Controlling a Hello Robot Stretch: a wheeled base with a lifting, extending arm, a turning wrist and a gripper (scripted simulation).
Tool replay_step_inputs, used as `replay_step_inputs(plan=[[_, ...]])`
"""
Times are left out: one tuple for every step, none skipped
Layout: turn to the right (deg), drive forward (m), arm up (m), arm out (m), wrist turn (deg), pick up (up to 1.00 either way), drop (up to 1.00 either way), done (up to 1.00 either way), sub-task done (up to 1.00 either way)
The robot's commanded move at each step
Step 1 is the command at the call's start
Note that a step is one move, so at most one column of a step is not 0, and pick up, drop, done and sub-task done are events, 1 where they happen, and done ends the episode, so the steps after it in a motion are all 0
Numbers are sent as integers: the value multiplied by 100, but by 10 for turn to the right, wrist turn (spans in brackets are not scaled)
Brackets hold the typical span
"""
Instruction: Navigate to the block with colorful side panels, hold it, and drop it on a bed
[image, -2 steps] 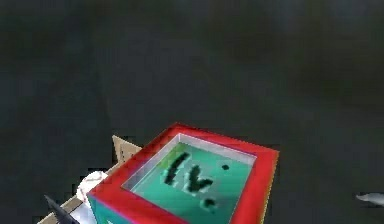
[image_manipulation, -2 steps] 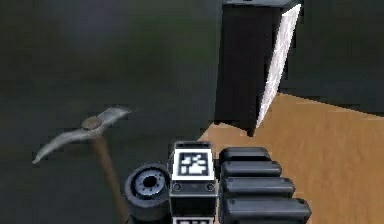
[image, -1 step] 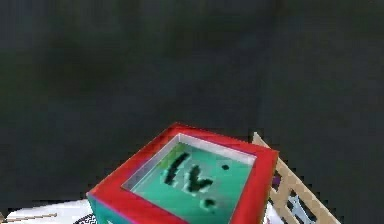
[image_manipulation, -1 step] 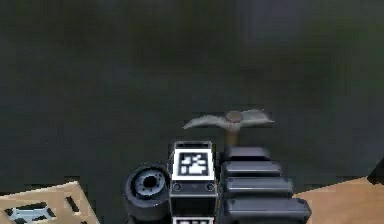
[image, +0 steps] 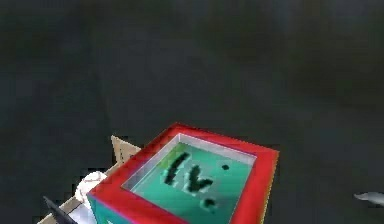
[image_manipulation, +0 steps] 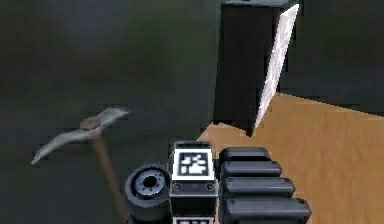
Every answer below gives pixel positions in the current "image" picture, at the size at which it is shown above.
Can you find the colorful red-framed toy block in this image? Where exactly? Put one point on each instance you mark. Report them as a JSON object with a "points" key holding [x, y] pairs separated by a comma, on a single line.
{"points": [[186, 186]]}

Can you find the tan wooden shelf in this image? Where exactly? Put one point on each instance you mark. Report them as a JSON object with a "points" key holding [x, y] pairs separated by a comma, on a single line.
{"points": [[122, 152]]}

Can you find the white baseball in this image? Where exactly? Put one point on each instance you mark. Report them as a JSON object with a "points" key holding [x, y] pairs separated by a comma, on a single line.
{"points": [[87, 188]]}

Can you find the black flat object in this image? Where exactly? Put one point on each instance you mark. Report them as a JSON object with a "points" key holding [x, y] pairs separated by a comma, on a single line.
{"points": [[57, 211]]}

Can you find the grey curved object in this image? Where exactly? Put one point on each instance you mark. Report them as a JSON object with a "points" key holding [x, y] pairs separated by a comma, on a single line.
{"points": [[372, 197]]}

